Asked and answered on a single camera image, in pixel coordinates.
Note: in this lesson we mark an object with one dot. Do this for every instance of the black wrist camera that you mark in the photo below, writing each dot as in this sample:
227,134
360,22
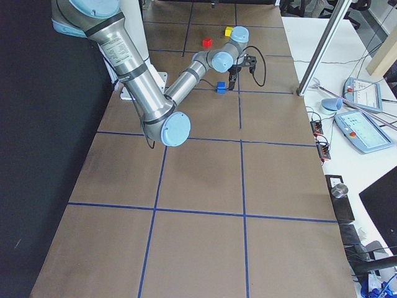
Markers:
249,62

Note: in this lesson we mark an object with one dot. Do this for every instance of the blue cube block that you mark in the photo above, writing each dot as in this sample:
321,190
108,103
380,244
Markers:
221,87

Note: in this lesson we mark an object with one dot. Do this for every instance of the mint bowl with blue cup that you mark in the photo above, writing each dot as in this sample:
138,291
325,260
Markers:
331,106

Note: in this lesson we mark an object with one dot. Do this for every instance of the long reacher grabber stick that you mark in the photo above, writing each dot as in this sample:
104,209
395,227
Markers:
317,85

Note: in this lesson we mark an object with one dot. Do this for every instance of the far blue teach pendant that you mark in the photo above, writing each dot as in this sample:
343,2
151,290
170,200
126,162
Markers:
365,94

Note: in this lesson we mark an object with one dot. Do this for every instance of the black power strip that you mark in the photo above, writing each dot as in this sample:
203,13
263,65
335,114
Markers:
322,144

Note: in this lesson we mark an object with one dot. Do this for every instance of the small metal cup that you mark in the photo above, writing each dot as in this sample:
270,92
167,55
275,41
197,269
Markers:
339,191

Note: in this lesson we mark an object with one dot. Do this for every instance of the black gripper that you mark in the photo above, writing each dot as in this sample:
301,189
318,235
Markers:
233,74

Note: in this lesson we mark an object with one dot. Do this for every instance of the yellow cube block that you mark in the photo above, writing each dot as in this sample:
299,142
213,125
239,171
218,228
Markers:
228,31

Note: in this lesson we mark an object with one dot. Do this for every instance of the blue teach pendant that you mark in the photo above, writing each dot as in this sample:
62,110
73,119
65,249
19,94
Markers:
365,94
362,132

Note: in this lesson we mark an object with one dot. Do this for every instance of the red cube block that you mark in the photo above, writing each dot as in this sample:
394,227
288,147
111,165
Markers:
207,43

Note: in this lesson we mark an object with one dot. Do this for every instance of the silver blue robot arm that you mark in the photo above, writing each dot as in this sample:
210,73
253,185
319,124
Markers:
117,27

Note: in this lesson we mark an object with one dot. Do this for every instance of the aluminium frame post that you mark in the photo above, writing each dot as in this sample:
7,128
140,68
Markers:
333,24

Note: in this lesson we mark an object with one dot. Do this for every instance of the near blue teach pendant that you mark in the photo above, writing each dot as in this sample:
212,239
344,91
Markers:
362,132

